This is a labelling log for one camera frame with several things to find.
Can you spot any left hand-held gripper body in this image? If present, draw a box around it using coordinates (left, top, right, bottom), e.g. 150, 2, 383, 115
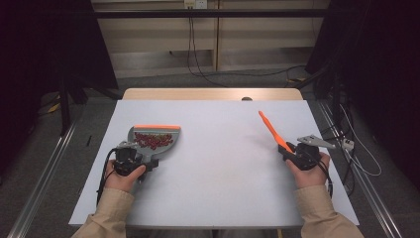
113, 141, 145, 177

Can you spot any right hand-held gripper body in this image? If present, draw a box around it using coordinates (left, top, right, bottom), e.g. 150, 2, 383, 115
293, 134, 336, 172

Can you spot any heap of red beans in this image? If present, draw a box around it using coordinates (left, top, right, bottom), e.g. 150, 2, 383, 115
133, 132, 174, 151

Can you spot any orange brush with grey bristles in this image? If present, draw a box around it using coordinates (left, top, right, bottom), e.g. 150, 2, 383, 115
258, 110, 295, 155

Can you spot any grey dustpan with orange edge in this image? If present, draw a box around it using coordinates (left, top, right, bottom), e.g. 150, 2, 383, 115
127, 124, 182, 184

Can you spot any person's right hand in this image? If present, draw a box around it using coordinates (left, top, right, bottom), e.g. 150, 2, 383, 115
285, 152, 331, 190

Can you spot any person's left hand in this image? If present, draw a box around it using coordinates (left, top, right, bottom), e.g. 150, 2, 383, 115
105, 159, 147, 193

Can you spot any white power adapter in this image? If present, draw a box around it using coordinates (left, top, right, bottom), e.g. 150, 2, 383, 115
341, 138, 356, 152

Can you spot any black metal stand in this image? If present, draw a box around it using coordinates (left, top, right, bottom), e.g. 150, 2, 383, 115
57, 77, 88, 137
313, 65, 345, 133

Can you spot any white board sheet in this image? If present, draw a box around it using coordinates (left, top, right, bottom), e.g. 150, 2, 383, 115
68, 99, 361, 228

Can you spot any wooden table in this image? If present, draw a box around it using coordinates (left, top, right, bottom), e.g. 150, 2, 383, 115
122, 87, 304, 101

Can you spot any dark curtain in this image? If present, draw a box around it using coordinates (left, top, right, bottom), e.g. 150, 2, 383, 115
305, 0, 420, 189
0, 0, 119, 173

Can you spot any black horizontal bar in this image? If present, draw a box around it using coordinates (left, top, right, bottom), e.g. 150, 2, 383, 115
93, 9, 331, 19

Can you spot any right hand-held gripper black cable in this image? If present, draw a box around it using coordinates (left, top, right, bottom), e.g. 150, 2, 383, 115
316, 158, 335, 200

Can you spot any hand-held gripper black cable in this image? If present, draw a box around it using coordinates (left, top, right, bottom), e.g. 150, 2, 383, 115
95, 148, 118, 206
316, 158, 335, 200

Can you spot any left hand-held gripper black cable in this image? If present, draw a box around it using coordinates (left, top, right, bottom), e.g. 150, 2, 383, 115
95, 148, 118, 206

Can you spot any black cable bundle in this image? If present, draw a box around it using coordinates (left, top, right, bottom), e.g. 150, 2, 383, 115
321, 125, 357, 196

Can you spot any white cable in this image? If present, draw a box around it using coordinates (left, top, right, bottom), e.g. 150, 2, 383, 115
340, 103, 383, 178

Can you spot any aluminium floor rail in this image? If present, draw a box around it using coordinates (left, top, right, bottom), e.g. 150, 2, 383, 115
316, 100, 404, 238
6, 118, 80, 238

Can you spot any black hanging cable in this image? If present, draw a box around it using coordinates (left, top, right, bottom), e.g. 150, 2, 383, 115
186, 8, 229, 88

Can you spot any white wall socket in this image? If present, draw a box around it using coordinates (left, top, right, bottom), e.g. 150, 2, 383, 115
183, 0, 208, 10

